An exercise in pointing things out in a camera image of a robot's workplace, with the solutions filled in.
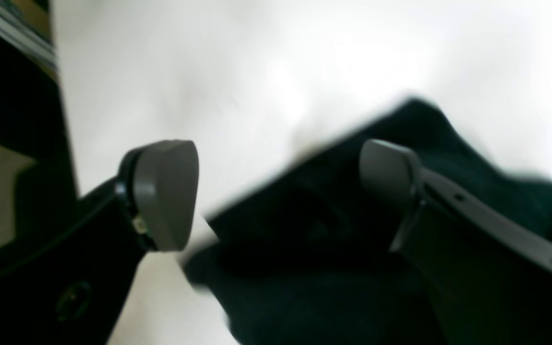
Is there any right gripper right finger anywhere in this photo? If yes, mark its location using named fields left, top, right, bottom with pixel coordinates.
left=359, top=139, right=552, bottom=345

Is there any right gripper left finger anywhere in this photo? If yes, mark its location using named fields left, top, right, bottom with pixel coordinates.
left=0, top=140, right=199, bottom=345

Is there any black t-shirt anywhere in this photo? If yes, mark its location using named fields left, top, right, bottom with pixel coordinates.
left=183, top=100, right=552, bottom=345

